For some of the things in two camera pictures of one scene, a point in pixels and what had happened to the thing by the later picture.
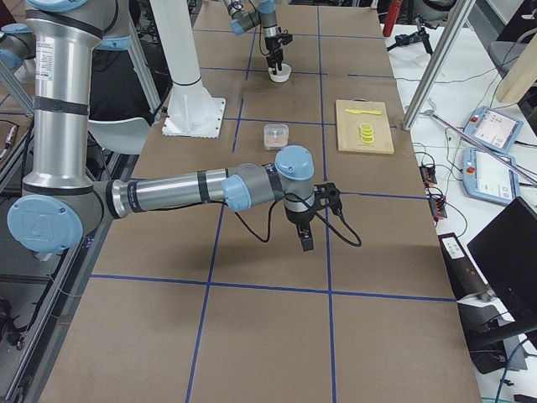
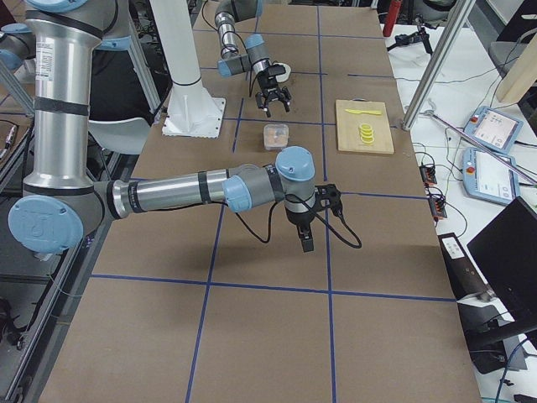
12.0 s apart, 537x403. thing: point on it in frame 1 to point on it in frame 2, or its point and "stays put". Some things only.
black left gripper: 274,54 to 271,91
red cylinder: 393,9 stays put
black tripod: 421,34 stays put
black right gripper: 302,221 stays put
